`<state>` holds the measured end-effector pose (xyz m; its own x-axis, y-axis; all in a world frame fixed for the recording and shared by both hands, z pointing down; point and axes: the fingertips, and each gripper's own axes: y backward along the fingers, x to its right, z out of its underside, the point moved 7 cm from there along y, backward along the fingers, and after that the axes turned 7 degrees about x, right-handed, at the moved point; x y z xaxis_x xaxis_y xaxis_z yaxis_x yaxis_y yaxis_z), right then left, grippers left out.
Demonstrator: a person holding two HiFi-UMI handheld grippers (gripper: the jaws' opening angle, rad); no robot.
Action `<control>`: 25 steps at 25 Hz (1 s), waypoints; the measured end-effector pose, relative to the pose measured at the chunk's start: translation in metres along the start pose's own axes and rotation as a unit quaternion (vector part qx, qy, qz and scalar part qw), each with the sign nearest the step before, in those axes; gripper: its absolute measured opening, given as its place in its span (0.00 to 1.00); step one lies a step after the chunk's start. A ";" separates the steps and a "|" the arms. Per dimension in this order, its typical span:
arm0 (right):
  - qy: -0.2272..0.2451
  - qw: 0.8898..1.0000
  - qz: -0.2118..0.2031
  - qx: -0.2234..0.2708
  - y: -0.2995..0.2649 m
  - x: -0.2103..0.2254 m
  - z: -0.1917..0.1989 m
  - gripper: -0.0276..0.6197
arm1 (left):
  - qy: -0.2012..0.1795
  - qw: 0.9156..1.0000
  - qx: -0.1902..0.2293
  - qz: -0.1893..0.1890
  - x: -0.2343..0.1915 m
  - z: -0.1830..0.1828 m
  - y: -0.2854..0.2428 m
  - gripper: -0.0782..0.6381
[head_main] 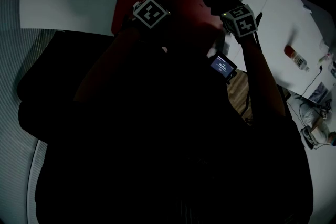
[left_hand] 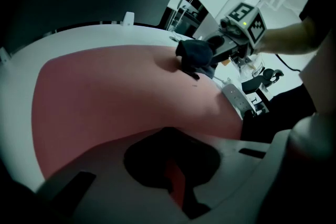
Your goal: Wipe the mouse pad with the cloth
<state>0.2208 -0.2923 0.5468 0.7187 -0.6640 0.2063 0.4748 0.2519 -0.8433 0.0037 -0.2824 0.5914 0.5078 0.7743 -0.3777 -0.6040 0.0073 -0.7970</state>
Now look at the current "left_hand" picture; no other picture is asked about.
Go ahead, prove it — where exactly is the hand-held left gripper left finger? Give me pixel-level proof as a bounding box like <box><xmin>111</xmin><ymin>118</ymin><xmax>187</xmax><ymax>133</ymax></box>
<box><xmin>36</xmin><ymin>127</ymin><xmax>190</xmax><ymax>224</ymax></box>

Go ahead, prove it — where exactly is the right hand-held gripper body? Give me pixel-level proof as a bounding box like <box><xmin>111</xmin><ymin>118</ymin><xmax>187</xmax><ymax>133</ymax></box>
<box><xmin>219</xmin><ymin>2</ymin><xmax>267</xmax><ymax>59</ymax></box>

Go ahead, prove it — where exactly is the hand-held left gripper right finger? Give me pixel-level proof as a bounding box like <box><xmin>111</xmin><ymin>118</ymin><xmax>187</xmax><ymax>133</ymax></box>
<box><xmin>173</xmin><ymin>127</ymin><xmax>292</xmax><ymax>224</ymax></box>

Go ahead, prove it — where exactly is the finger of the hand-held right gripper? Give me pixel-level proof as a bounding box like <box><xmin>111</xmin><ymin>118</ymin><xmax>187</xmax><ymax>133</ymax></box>
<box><xmin>206</xmin><ymin>34</ymin><xmax>239</xmax><ymax>64</ymax></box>

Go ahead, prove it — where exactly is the dark blue pouch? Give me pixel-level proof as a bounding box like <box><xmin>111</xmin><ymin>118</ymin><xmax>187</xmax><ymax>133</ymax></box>
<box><xmin>175</xmin><ymin>39</ymin><xmax>218</xmax><ymax>81</ymax></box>

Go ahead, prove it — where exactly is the red mat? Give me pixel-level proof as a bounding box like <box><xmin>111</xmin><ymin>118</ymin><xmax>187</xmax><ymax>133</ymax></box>
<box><xmin>31</xmin><ymin>44</ymin><xmax>244</xmax><ymax>208</ymax></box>

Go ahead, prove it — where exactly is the person's right forearm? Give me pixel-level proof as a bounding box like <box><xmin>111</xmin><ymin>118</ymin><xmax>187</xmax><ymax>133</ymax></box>
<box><xmin>256</xmin><ymin>17</ymin><xmax>327</xmax><ymax>56</ymax></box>

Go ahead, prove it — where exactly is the black office chair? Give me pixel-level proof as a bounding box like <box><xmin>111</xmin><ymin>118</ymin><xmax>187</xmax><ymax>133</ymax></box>
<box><xmin>240</xmin><ymin>68</ymin><xmax>285</xmax><ymax>94</ymax></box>

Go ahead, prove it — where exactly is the person's black garment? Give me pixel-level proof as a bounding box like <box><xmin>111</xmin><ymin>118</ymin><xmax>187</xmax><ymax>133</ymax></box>
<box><xmin>299</xmin><ymin>0</ymin><xmax>331</xmax><ymax>24</ymax></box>

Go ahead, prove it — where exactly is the black cable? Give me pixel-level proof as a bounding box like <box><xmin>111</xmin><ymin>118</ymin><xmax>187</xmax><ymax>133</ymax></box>
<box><xmin>275</xmin><ymin>53</ymin><xmax>303</xmax><ymax>72</ymax></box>

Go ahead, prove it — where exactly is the white divider bracket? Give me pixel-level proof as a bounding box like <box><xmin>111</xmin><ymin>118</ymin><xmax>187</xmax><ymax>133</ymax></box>
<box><xmin>0</xmin><ymin>47</ymin><xmax>11</xmax><ymax>64</ymax></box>
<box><xmin>122</xmin><ymin>11</ymin><xmax>135</xmax><ymax>27</ymax></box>

